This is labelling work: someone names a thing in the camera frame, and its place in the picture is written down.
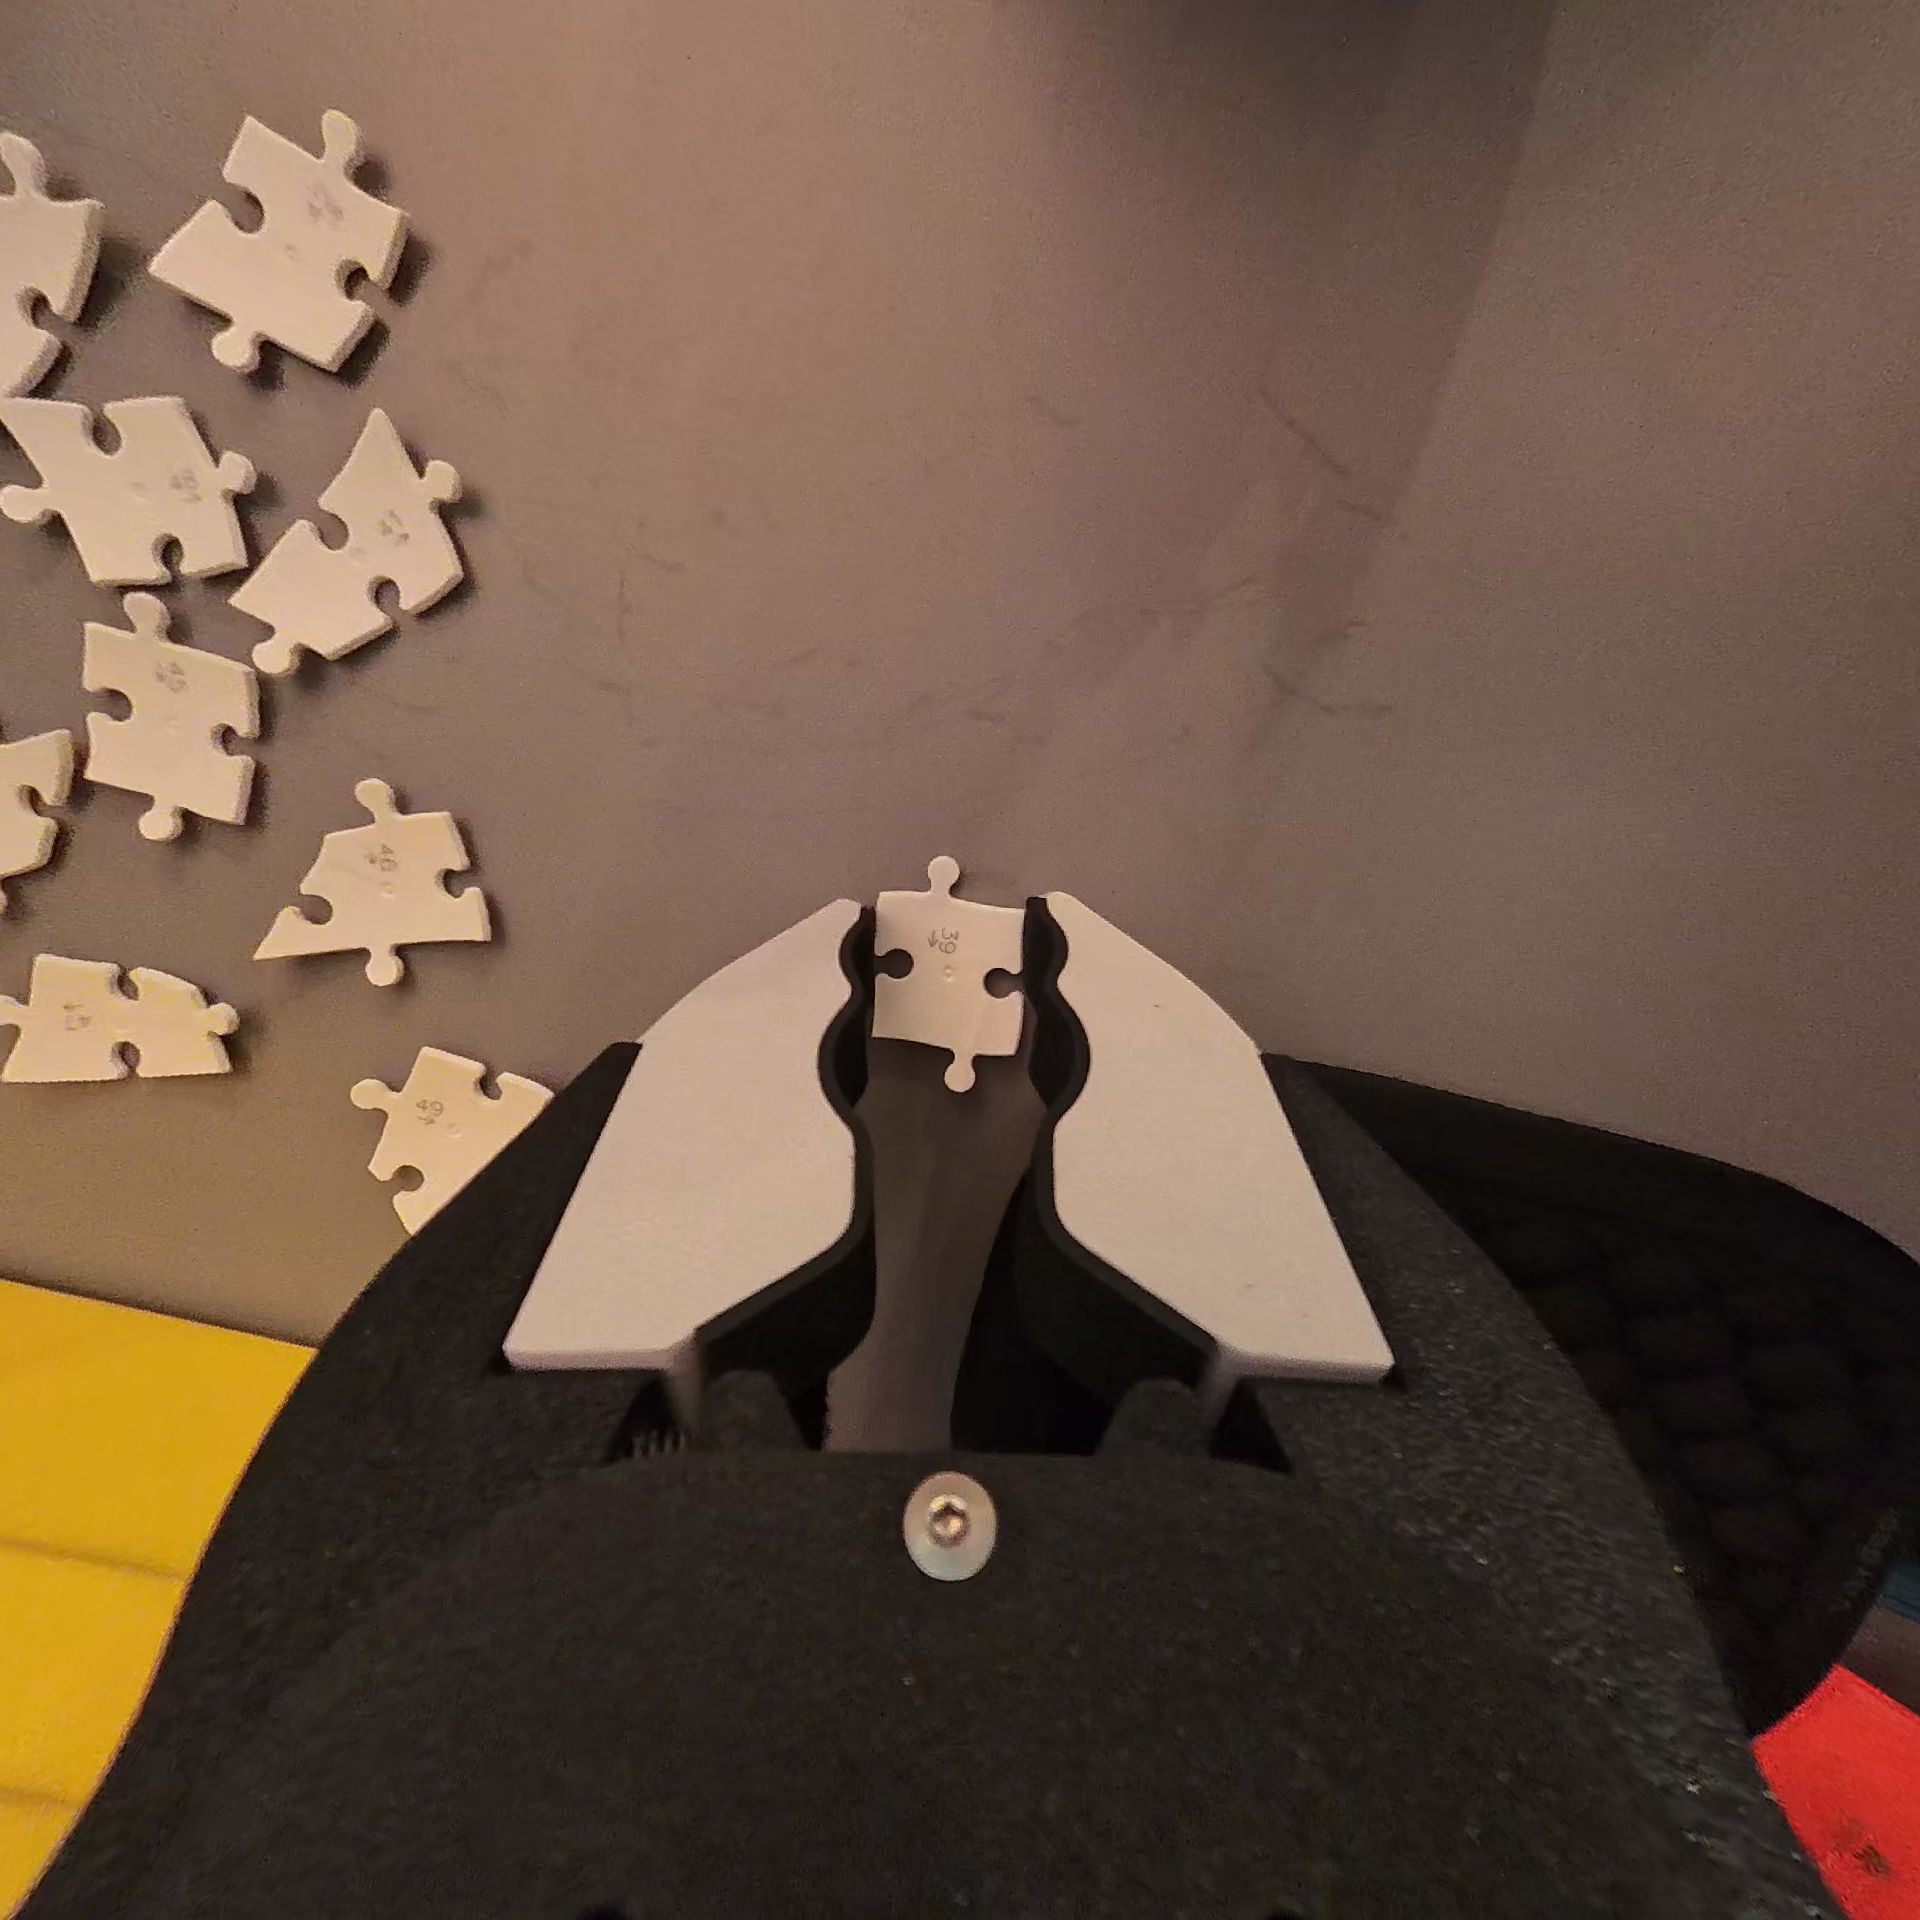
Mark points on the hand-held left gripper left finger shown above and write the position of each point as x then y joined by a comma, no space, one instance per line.
705,1171

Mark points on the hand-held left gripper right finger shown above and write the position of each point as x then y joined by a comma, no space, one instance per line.
1201,1171

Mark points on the small white puzzle piece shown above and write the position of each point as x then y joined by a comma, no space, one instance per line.
938,975

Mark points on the pile of white puzzle pieces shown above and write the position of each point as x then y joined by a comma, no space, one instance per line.
283,254

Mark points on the black wrist rest pad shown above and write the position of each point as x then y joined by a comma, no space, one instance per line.
1695,1350

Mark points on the yellow plastic bin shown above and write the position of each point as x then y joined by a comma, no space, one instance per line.
120,1470

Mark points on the orange object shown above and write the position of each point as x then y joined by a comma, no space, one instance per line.
1845,1800

